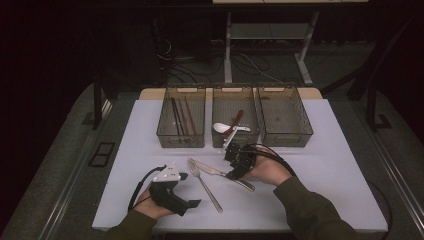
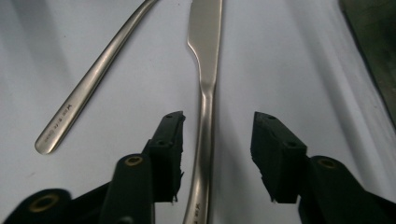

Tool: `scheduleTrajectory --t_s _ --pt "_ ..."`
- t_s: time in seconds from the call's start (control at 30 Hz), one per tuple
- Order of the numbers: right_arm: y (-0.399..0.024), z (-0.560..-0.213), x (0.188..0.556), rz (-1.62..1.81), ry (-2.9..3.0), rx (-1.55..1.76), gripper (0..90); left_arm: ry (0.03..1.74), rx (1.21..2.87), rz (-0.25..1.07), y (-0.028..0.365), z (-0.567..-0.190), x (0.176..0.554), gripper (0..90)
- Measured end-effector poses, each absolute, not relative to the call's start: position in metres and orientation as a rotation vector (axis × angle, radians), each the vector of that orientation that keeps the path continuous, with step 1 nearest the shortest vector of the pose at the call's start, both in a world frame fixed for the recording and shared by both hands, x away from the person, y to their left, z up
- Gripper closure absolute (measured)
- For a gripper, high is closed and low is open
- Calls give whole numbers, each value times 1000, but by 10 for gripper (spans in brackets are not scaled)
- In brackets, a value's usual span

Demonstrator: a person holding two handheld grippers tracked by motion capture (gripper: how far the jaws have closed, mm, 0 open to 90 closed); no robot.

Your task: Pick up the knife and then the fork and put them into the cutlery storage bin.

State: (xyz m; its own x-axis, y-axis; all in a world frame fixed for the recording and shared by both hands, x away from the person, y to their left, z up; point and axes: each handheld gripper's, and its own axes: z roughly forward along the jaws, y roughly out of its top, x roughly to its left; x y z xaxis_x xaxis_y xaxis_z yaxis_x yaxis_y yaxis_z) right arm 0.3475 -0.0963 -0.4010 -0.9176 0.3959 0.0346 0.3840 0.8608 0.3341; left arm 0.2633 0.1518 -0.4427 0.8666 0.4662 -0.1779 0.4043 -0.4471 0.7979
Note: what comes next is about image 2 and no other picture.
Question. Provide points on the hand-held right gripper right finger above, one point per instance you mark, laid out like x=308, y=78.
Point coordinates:
x=277, y=165

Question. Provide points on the metal fork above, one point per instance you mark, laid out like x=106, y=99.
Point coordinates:
x=77, y=102

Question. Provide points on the metal knife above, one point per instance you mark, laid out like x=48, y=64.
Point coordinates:
x=204, y=31

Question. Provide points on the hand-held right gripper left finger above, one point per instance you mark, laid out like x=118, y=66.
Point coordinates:
x=166, y=155

